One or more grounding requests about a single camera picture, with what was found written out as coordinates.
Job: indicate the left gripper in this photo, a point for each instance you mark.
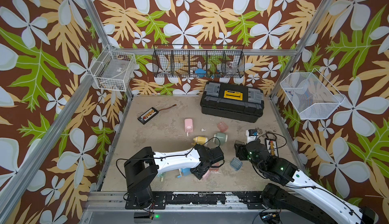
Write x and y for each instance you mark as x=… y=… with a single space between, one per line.
x=199 y=174

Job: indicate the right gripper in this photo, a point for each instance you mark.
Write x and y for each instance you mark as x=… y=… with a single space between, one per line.
x=240 y=149

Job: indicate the clear red tray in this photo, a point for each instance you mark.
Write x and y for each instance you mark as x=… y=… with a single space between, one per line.
x=215 y=167

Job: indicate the pink sharpener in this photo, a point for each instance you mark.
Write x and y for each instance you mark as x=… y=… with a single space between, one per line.
x=188 y=126
x=206 y=176

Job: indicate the green sharpener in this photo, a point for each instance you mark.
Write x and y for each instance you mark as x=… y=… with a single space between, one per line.
x=220 y=138
x=161 y=176

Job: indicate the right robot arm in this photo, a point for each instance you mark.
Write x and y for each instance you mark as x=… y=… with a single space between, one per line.
x=291 y=189

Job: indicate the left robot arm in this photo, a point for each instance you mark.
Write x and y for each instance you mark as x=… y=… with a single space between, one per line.
x=141 y=169

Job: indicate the clear blue tray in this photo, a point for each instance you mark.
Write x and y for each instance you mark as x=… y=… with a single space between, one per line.
x=236 y=164

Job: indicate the yellow pencil sharpener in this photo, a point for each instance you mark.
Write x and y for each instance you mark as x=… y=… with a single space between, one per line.
x=200 y=140

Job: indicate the clear pink tray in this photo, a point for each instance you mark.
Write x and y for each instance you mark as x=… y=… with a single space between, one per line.
x=222 y=126

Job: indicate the blue pencil sharpener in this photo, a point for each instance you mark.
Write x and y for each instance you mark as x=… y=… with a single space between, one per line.
x=184 y=172

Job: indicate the pink sharpener upright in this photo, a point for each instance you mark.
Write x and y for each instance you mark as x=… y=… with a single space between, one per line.
x=188 y=126

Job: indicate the black battery holder right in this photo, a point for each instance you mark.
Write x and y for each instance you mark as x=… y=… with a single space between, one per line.
x=272 y=147

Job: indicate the black battery holder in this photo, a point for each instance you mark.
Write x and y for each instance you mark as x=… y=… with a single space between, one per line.
x=148 y=115
x=272 y=147

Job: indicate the black plastic toolbox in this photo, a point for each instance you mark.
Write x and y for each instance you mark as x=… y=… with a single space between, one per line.
x=232 y=101

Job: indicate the black battery holder left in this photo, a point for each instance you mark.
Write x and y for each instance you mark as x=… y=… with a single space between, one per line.
x=148 y=115

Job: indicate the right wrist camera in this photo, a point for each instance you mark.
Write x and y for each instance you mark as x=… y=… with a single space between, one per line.
x=252 y=135

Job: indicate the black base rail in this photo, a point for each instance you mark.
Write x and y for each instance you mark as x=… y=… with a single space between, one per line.
x=164 y=199

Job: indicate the white wire basket right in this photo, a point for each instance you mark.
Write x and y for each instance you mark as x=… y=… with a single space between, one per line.
x=312 y=95

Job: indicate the white wire basket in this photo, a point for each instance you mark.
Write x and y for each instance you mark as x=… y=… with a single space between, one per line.
x=113 y=69
x=312 y=95

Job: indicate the black wire basket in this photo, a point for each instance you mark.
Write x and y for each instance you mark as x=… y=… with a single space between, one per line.
x=198 y=61

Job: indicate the white wire basket left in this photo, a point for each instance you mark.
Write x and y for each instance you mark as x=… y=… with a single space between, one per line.
x=113 y=69

